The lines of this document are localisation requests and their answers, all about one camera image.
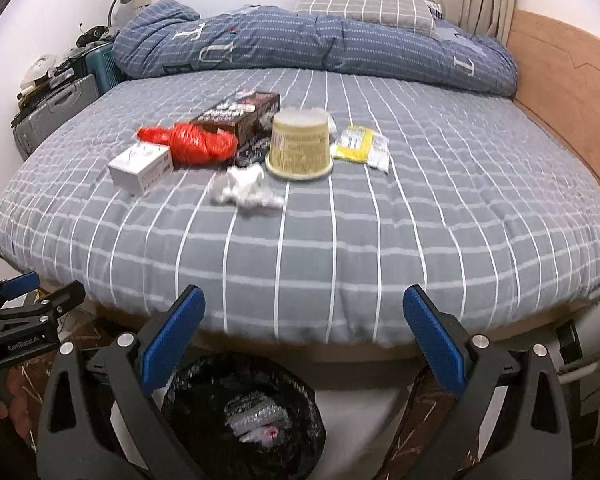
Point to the grey suitcase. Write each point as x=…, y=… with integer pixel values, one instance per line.
x=55, y=110

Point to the yellow snack packet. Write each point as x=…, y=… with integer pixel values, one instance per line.
x=355, y=145

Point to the wooden bed frame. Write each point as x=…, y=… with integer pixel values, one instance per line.
x=305, y=351

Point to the white tissue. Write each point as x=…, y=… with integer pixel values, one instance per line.
x=245, y=185

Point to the dark brown carton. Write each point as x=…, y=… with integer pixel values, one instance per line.
x=235, y=110

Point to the small white box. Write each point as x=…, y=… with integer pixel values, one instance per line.
x=140, y=170

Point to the beige paper bowl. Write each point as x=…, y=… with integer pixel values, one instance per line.
x=300, y=145

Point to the red plastic bag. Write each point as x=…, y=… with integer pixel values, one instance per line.
x=195, y=142

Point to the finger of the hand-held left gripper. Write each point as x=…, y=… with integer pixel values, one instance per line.
x=22, y=284
x=62, y=297

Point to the black-lined waste bin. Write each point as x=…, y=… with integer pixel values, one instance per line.
x=292, y=390

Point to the black printed wrapper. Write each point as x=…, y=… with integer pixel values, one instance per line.
x=250, y=154

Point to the clear plastic wrapper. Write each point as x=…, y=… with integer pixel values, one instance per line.
x=257, y=417

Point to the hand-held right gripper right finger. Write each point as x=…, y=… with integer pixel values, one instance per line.
x=435, y=340

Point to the black clutter pile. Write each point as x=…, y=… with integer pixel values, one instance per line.
x=87, y=40

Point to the grey checked pillow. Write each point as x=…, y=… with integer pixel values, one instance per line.
x=370, y=5

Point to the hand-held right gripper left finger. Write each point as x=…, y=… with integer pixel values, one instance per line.
x=172, y=340

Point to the white round object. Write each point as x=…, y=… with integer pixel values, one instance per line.
x=37, y=72

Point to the teal suitcase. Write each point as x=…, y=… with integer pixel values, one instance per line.
x=102, y=67

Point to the grey checked bed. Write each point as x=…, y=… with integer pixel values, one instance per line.
x=380, y=235

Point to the wooden headboard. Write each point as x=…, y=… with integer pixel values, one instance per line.
x=565, y=75

